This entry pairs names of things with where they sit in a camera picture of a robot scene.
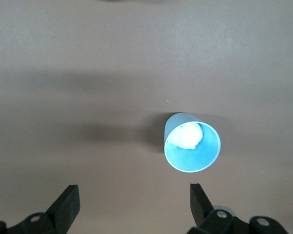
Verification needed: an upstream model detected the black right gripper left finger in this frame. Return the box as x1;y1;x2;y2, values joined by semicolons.
0;184;81;234

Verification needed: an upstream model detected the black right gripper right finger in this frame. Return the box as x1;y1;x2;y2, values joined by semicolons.
187;183;290;234

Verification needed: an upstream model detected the blue plastic cup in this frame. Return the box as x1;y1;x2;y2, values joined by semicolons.
164;112;221;174

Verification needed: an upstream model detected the white crumpled paper ball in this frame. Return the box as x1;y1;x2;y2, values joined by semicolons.
167;123;204;150

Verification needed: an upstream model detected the brown table cover sheet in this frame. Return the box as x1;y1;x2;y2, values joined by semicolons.
0;0;293;234

